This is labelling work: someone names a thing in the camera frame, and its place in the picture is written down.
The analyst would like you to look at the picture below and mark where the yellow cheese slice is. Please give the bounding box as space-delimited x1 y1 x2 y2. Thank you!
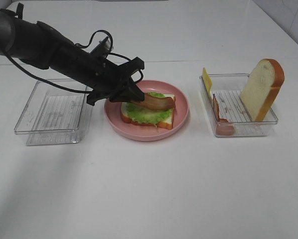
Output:
202 68 213 98

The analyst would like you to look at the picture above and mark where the bread slice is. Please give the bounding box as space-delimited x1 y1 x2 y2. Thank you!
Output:
120 103 175 130
240 59 285 121

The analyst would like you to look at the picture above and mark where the pink round plate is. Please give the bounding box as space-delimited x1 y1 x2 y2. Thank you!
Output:
104 80 189 141

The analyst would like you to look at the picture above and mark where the right clear plastic tray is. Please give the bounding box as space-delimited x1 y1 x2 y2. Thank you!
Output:
199 73 278 137

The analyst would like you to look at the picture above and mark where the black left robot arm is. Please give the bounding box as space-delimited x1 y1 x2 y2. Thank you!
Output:
0 3 145 106

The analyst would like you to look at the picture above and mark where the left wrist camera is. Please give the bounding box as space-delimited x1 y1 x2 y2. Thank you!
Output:
90 36 111 59

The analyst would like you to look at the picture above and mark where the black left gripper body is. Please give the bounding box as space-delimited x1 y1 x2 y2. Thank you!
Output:
50 45 145 106

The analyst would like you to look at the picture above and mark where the left clear plastic tray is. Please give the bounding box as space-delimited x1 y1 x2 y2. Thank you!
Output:
14 79 93 146

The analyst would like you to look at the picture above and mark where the green lettuce leaf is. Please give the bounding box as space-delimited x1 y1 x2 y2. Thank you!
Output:
121 103 174 125

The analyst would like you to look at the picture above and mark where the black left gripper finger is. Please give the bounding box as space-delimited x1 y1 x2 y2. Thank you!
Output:
109 96 131 103
124 81 145 102

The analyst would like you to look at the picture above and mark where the clear plastic tray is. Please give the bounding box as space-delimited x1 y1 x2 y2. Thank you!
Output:
14 79 93 146
199 73 278 137

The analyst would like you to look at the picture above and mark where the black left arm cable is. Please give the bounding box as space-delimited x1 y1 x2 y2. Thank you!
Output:
3 29 144 94

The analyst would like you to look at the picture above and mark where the bacon strip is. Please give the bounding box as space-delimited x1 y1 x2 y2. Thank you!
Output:
212 94 235 136
130 93 175 111

